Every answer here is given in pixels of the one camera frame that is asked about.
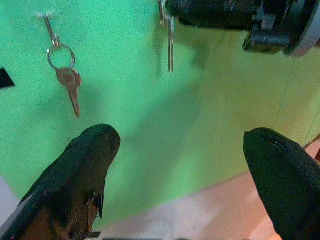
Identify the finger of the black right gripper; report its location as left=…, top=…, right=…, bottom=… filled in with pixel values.
left=165, top=0, right=256, bottom=31

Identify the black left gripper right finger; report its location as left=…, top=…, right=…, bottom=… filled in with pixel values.
left=243, top=127, right=320, bottom=240

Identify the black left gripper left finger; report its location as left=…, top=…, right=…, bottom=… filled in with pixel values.
left=0, top=123, right=122, bottom=240

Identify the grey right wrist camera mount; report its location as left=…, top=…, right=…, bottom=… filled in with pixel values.
left=284, top=0, right=320, bottom=58

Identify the silver key on ring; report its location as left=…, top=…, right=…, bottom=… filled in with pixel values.
left=46, top=43, right=83, bottom=119

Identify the green wall panel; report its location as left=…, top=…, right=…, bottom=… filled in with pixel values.
left=0, top=0, right=320, bottom=229

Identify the black wall fixture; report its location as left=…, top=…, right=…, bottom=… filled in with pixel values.
left=0, top=67, right=16, bottom=89

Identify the clear wall hook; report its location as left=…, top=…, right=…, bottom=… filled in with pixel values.
left=36, top=10, right=62, bottom=48

